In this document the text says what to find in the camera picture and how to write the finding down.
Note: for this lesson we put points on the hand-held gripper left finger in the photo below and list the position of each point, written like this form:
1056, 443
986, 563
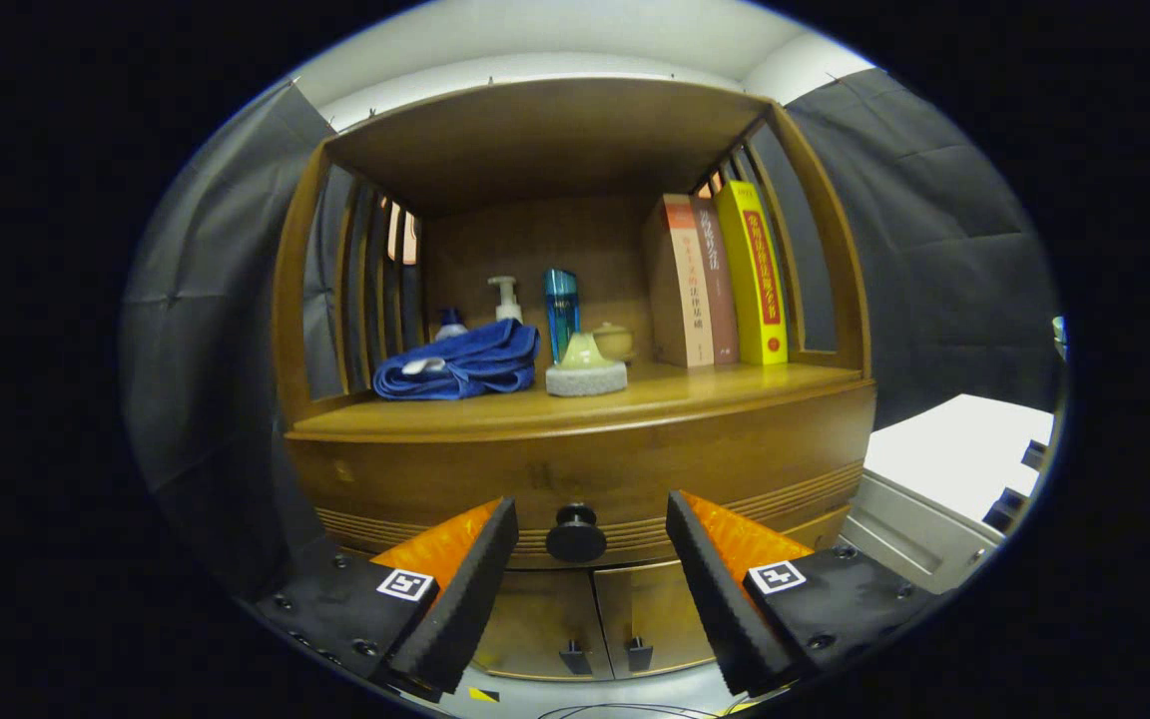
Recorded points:
465, 599

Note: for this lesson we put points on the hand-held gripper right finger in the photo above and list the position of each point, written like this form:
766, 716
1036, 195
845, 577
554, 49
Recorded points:
720, 599

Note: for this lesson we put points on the wooden drawer with black knob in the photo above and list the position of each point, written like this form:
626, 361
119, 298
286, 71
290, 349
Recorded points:
685, 459

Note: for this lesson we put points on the wooden cabinet door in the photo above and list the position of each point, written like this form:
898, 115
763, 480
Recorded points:
535, 619
650, 609

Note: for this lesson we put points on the grey metal drawer unit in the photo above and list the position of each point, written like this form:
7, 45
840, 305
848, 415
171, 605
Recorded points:
909, 534

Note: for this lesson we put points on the wooden countertop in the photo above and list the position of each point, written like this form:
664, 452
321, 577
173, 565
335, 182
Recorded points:
715, 384

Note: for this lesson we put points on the wooden cabinet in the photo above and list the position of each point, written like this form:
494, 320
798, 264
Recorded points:
545, 140

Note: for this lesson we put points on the blue folded towel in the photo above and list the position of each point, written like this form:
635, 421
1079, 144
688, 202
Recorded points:
465, 364

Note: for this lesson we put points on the small white blue-capped bottle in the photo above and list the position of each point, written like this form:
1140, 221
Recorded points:
451, 325

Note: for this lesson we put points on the beige lidded teacup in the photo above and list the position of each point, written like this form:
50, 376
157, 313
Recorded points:
617, 343

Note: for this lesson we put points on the white table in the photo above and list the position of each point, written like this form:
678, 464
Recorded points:
954, 449

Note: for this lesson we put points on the white pump bottle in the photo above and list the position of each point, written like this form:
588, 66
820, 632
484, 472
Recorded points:
508, 305

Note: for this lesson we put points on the small black block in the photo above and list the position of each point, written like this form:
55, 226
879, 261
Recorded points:
1004, 509
1034, 454

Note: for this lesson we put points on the tall clear blue bottle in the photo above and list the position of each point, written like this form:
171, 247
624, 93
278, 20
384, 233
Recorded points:
561, 305

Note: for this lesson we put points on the brown book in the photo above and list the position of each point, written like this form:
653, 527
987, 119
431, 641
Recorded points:
720, 285

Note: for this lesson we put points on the beige book with orange band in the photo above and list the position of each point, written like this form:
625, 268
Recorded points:
680, 280

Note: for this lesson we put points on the yellow book with red label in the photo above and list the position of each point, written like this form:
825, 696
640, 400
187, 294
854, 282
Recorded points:
755, 270

